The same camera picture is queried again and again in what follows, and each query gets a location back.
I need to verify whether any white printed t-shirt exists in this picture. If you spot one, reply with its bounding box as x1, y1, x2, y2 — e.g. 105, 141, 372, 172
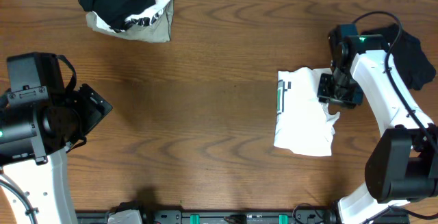
274, 67, 340, 157

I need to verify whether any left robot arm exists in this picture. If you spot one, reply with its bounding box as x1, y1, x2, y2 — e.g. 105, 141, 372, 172
1, 84, 144, 223

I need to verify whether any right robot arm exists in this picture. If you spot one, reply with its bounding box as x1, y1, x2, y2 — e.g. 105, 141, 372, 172
317, 32, 437, 223

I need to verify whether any black garment right side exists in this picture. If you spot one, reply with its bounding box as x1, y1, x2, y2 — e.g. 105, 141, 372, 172
362, 23, 437, 91

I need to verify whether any white black-print garment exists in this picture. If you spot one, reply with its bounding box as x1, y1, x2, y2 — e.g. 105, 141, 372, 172
93, 0, 170, 33

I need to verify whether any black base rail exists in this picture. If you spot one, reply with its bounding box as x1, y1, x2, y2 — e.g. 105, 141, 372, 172
75, 207, 411, 224

